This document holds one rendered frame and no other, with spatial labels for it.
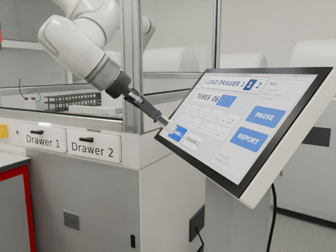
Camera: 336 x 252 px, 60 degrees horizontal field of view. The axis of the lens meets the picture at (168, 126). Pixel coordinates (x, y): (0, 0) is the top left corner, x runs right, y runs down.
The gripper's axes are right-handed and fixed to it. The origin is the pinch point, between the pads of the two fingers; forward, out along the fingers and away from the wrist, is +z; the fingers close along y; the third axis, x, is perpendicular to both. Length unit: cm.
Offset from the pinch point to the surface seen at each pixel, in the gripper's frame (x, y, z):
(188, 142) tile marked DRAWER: 0.8, -9.8, 4.8
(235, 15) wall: -199, 281, 97
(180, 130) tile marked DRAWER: -1.2, -0.9, 4.8
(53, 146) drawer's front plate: 37, 63, -13
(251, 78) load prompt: -21.7, -16.6, 4.7
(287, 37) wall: -200, 225, 150
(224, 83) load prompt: -19.5, -5.8, 4.8
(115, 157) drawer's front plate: 21.1, 34.9, 5.3
